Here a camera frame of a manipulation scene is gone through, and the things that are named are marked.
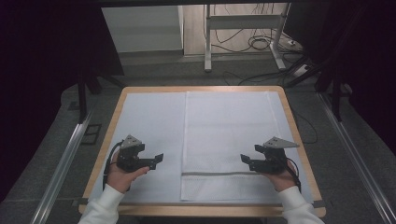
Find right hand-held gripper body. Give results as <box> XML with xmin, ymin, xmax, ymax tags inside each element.
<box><xmin>254</xmin><ymin>135</ymin><xmax>301</xmax><ymax>175</ymax></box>

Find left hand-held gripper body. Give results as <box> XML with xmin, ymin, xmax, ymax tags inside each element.
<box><xmin>116</xmin><ymin>133</ymin><xmax>147</xmax><ymax>174</ymax></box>

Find white cloth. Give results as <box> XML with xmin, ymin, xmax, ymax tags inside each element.
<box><xmin>179</xmin><ymin>91</ymin><xmax>283</xmax><ymax>203</ymax></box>

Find person's right hand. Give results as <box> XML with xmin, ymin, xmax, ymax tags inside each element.
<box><xmin>260</xmin><ymin>160</ymin><xmax>299</xmax><ymax>193</ymax></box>

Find person's left hand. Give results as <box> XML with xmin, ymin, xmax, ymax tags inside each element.
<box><xmin>106</xmin><ymin>151</ymin><xmax>150</xmax><ymax>194</ymax></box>

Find wooden-edged work table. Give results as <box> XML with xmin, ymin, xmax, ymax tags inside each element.
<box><xmin>88</xmin><ymin>91</ymin><xmax>315</xmax><ymax>205</ymax></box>

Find black stand legs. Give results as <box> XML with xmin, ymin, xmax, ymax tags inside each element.
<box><xmin>76</xmin><ymin>70</ymin><xmax>126</xmax><ymax>124</ymax></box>
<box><xmin>285</xmin><ymin>55</ymin><xmax>353</xmax><ymax>123</ymax></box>

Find white power strip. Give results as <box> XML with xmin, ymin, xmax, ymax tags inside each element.
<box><xmin>290</xmin><ymin>63</ymin><xmax>313</xmax><ymax>77</ymax></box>

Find dark curtain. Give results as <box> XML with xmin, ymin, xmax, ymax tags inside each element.
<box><xmin>0</xmin><ymin>0</ymin><xmax>125</xmax><ymax>202</ymax></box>
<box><xmin>284</xmin><ymin>0</ymin><xmax>396</xmax><ymax>155</ymax></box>

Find white cabinet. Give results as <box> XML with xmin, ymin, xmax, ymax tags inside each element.
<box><xmin>101</xmin><ymin>5</ymin><xmax>185</xmax><ymax>54</ymax></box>

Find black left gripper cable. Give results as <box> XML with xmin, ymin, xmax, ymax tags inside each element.
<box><xmin>102</xmin><ymin>140</ymin><xmax>124</xmax><ymax>191</ymax></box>

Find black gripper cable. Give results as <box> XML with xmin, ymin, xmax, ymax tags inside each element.
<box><xmin>286</xmin><ymin>160</ymin><xmax>303</xmax><ymax>193</ymax></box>
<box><xmin>102</xmin><ymin>140</ymin><xmax>124</xmax><ymax>191</ymax></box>

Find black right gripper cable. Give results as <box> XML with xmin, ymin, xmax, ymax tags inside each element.
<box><xmin>286</xmin><ymin>160</ymin><xmax>303</xmax><ymax>193</ymax></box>

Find thin black floor cable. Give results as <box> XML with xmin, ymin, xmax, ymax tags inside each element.
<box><xmin>293</xmin><ymin>111</ymin><xmax>319</xmax><ymax>145</ymax></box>

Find aluminium floor rail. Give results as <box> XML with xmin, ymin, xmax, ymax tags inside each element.
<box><xmin>29</xmin><ymin>111</ymin><xmax>95</xmax><ymax>224</ymax></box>
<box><xmin>317</xmin><ymin>92</ymin><xmax>396</xmax><ymax>224</ymax></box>

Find bundle of black floor cables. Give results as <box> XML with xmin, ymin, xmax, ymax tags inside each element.
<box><xmin>210</xmin><ymin>3</ymin><xmax>307</xmax><ymax>87</ymax></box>

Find white metal desk frame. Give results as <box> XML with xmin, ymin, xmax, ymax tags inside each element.
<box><xmin>204</xmin><ymin>3</ymin><xmax>292</xmax><ymax>74</ymax></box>

